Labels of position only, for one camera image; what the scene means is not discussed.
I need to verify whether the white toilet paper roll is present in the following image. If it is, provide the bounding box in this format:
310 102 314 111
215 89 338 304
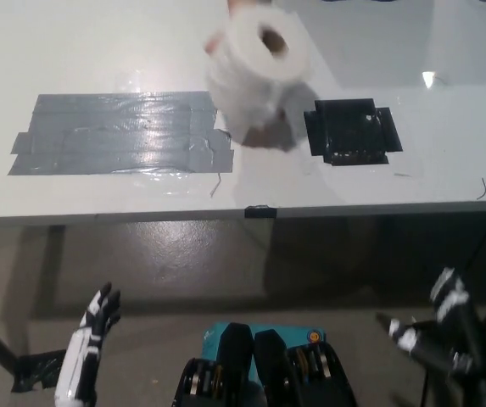
204 0 312 142

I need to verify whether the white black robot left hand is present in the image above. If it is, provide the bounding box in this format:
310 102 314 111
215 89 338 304
54 282 123 404

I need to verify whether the grey duct tape patch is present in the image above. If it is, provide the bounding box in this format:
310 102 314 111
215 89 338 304
8 91 236 177

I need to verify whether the small black tape piece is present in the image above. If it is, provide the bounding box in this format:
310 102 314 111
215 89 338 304
244 204 277 220

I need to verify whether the black floor tape patch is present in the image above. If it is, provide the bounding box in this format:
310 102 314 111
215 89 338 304
9 349 68 393

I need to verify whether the person's bare hand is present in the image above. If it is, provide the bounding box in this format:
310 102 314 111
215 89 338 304
203 0 295 151

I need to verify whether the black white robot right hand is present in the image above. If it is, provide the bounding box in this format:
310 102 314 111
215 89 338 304
376 266 482 375

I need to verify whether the black teal robot body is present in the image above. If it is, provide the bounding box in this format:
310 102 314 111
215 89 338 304
170 321 358 407

